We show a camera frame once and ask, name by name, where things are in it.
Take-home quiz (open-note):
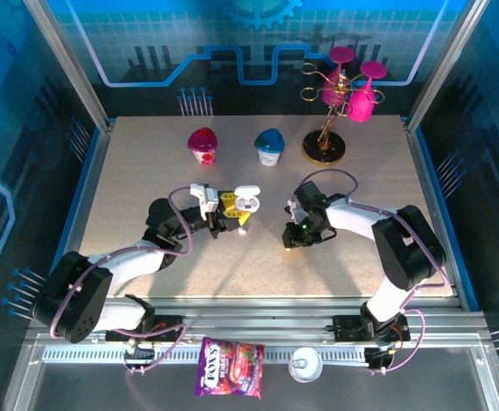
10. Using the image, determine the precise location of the pink lidded yogurt cup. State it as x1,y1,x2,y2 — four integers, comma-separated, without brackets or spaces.
187,127,219,167

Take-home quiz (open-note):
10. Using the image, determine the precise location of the blue lidded yogurt cup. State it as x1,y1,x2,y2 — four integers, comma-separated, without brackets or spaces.
253,128,287,168

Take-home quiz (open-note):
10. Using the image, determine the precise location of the pink wine glass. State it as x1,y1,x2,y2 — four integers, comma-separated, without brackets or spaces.
320,45,356,107
345,61,389,124

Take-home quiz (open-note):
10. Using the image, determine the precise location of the silver drink can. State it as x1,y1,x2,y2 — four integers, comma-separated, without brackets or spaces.
288,346,324,384

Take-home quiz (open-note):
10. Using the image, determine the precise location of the small black electronics board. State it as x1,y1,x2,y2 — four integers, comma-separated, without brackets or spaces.
363,346,394,372
122,345,156,366

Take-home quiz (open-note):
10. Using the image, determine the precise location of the purple candy bag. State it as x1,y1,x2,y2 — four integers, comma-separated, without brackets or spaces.
193,337,266,400

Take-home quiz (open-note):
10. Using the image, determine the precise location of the aluminium side rail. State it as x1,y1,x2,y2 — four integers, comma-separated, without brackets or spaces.
54,122,116,301
402,119,466,301

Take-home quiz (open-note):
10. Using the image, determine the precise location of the gold wire glass rack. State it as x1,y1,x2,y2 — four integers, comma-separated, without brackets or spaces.
299,62,385,167

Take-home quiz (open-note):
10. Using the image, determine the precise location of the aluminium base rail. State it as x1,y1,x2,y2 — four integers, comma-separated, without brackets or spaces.
30,295,488,346

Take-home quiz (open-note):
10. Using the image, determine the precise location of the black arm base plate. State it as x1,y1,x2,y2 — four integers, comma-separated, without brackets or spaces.
104,314,187,343
326,314,412,343

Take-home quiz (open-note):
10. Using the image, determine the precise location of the white slotted cable duct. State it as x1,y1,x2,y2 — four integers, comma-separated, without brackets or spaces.
42,345,372,365

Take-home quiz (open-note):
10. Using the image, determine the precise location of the aluminium frame post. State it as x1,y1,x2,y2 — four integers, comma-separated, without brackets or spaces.
405,0,492,129
22,0,116,134

